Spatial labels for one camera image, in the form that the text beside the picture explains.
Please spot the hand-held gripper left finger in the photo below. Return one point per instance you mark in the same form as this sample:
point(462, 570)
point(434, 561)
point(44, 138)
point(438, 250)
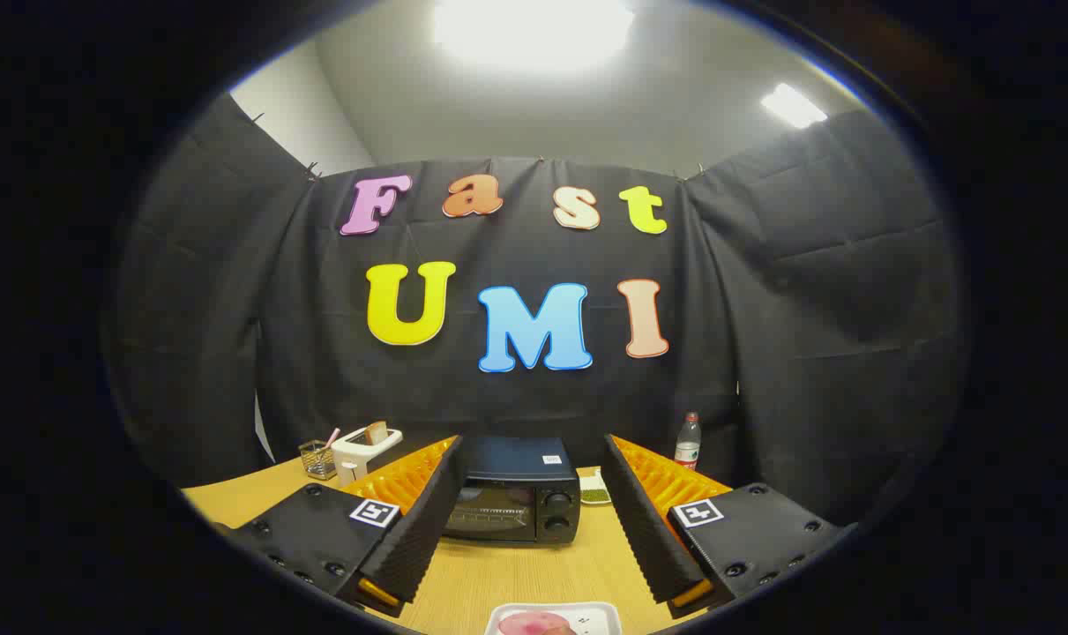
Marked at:
point(423, 529)

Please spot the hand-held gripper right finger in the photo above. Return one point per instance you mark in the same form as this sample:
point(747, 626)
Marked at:
point(644, 529)

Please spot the white square plate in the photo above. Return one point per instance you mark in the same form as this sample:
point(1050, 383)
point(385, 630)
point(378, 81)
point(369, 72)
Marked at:
point(600, 617)

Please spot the black toaster oven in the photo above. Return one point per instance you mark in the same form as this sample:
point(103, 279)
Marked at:
point(516, 459)

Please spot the pink ham slice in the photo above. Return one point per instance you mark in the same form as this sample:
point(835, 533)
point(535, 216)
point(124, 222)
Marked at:
point(534, 624)

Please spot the white toaster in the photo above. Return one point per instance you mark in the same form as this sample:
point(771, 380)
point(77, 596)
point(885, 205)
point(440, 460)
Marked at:
point(353, 454)

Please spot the white divided dish of beans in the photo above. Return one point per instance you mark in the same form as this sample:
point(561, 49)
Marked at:
point(595, 496)

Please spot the clear water bottle red label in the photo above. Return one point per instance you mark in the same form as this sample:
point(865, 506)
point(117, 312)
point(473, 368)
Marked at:
point(688, 450)

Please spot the bread slice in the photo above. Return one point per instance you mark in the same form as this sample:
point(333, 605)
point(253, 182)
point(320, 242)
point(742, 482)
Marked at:
point(377, 432)

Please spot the pink straw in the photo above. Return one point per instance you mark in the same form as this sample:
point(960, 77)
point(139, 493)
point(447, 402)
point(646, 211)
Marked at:
point(332, 437)

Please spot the small ceiling light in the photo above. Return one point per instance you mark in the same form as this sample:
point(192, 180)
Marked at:
point(794, 106)

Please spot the large ceiling light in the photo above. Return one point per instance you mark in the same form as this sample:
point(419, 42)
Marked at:
point(534, 31)

